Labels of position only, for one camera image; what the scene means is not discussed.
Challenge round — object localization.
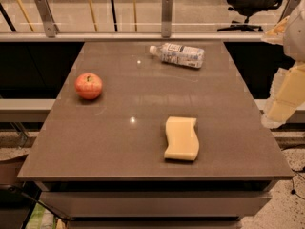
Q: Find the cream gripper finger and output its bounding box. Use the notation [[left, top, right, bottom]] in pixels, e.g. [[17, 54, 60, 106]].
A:
[[261, 63, 305, 129], [261, 16, 289, 45]]

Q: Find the clear blue-labelled plastic bottle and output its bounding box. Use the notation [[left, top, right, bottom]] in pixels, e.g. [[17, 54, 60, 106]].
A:
[[150, 43, 205, 69]]

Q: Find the black office chair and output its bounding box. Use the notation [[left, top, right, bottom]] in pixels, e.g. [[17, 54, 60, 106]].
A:
[[218, 0, 283, 32]]

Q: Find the yellow wavy sponge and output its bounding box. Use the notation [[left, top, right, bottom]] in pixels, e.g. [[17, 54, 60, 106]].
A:
[[164, 116, 199, 161]]

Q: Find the red apple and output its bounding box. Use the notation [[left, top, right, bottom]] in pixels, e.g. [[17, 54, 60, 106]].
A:
[[74, 73, 103, 100]]

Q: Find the grey table drawer base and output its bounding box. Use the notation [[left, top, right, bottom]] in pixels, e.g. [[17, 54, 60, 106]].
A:
[[40, 187, 271, 228]]

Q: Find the metal railing bar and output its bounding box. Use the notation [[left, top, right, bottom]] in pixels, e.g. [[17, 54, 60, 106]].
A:
[[0, 32, 263, 42]]

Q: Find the right metal railing bracket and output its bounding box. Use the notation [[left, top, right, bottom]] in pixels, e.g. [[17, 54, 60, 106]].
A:
[[279, 0, 301, 20]]

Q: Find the metal railing bracket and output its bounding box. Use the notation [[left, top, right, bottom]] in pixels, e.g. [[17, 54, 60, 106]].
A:
[[279, 0, 301, 20], [161, 0, 173, 38], [34, 0, 59, 38]]

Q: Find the black floor cable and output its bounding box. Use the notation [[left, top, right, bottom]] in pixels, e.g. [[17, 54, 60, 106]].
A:
[[282, 143, 305, 201]]

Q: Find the middle metal railing bracket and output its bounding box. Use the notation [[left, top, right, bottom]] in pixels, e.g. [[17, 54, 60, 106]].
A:
[[161, 0, 173, 38]]

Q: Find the left metal railing bracket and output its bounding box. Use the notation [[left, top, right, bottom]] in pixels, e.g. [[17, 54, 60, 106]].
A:
[[34, 0, 59, 38]]

